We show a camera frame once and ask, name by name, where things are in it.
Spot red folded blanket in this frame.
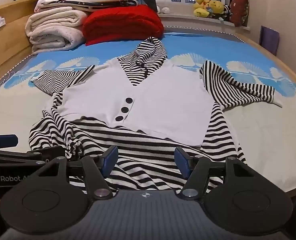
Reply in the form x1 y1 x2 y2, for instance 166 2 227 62
82 4 164 47

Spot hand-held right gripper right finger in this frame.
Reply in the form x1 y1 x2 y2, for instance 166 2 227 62
174 147 257 201

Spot folded white and pink linens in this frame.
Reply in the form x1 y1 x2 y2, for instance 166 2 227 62
40 0 140 13

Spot black and white striped plush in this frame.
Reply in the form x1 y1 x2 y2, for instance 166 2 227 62
220 4 232 22

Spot yellow plush toy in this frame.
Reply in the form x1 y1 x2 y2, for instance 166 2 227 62
207 0 225 19
193 0 211 18

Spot white plush toy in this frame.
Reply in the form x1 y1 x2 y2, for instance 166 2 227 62
155 0 170 14

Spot striped hooded top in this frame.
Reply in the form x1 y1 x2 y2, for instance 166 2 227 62
29 36 283 193

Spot white folded quilt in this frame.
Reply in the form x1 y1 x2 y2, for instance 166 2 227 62
25 6 88 55

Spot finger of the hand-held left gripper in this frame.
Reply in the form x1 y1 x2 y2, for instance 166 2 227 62
0 134 19 148
0 146 65 167

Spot red patterned cushion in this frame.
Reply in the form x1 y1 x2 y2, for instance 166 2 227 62
230 0 249 27

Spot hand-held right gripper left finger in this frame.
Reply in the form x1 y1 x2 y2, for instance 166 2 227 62
37 146 119 201

